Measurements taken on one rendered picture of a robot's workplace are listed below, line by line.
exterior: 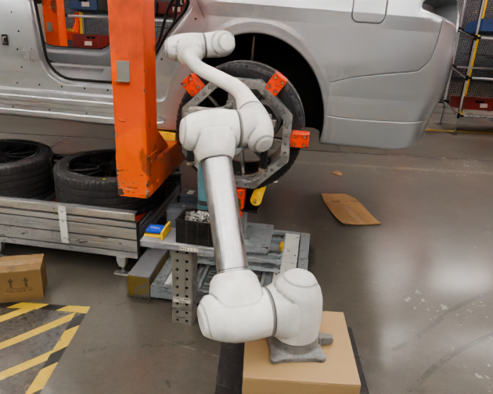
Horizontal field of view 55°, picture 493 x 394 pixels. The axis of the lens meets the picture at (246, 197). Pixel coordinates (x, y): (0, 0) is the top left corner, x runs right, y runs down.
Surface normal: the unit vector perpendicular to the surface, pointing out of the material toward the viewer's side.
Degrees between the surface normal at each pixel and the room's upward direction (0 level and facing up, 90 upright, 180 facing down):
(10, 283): 90
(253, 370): 1
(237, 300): 50
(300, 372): 1
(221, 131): 59
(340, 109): 90
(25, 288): 90
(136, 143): 90
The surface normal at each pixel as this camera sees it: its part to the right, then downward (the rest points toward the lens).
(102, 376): 0.05, -0.93
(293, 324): 0.25, 0.40
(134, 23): -0.15, 0.36
